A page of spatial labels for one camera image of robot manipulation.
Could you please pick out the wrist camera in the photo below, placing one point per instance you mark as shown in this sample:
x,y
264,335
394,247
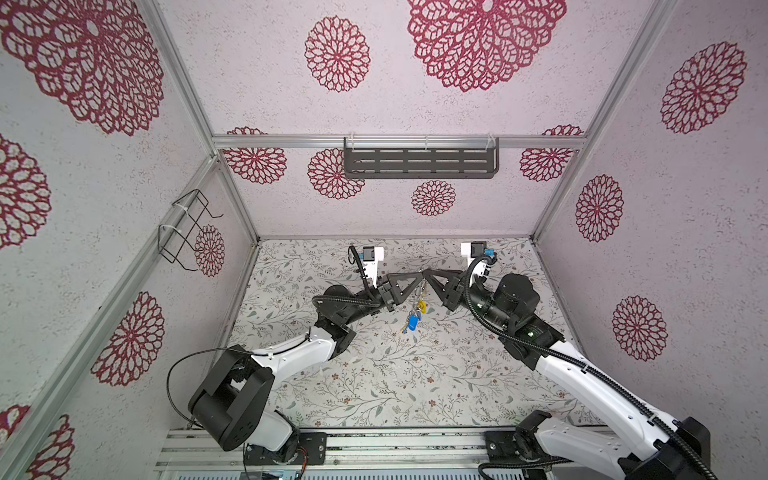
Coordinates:
x,y
480,258
371,258

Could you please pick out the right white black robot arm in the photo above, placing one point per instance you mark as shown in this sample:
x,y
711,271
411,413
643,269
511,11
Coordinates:
x,y
643,442

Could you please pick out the blue key tag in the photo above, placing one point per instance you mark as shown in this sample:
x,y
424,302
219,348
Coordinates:
x,y
413,321

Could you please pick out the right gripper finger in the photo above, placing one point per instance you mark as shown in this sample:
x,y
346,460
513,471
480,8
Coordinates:
x,y
441,276
438,289

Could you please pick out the dark metal wall shelf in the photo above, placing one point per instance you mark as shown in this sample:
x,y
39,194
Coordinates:
x,y
425,163

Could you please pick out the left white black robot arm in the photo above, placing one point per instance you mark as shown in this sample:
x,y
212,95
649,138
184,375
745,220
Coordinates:
x,y
231,402

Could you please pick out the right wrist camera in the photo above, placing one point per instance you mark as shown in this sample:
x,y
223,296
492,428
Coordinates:
x,y
480,258

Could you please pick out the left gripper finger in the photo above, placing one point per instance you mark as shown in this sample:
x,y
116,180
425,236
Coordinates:
x,y
407,279
406,292

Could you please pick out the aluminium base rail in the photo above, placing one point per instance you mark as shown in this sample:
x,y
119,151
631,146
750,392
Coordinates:
x,y
340,449

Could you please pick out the black wire wall rack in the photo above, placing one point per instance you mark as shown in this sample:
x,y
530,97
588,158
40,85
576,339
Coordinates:
x,y
176,236

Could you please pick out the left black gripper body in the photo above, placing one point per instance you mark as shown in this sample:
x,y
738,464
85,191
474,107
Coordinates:
x,y
387,296

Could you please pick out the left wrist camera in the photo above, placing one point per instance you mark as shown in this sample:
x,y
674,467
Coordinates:
x,y
371,258

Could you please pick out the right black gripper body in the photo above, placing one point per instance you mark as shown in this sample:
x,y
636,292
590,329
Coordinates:
x,y
459,296

